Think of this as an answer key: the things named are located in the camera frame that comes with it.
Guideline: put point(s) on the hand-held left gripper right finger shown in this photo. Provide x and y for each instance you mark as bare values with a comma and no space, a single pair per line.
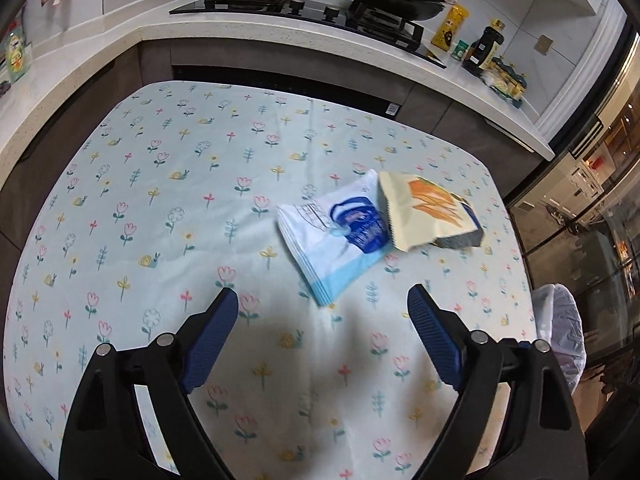
435,335

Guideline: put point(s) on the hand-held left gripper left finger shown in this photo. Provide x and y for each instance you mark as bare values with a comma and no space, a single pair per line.
210,340

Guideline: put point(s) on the trash bin with white liner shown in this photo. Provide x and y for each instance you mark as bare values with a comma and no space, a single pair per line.
560,320

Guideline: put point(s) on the blue white packet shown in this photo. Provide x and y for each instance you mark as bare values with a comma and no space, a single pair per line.
340,240

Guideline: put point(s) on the beige snack packet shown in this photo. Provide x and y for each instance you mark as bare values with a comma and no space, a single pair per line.
415,210

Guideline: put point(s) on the floral tablecloth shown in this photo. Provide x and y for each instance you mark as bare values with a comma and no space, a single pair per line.
150,210

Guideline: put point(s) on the black framed glass sliding door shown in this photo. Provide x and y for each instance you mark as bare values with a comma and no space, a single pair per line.
615,240

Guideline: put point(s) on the clear plastic food bag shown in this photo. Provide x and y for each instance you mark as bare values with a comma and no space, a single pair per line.
490,77

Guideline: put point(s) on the green yellow condiment set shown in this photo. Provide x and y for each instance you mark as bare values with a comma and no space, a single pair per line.
512,82

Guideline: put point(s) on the kitchen counter cabinet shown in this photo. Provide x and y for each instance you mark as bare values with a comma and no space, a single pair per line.
300,80

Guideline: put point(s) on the small green jar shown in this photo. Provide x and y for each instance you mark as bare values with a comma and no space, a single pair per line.
461,50

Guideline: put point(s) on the dark soy sauce bottle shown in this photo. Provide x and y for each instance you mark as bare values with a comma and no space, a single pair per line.
482,47

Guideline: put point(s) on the yellow seasoning packet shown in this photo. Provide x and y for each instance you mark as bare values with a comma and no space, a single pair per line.
450,27

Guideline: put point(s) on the green dish soap bottle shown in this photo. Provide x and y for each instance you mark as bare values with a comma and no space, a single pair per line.
16,55

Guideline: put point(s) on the black gas stove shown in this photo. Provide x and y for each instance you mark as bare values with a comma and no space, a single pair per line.
310,10

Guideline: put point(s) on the wall socket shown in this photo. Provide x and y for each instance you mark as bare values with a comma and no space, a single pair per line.
543,45

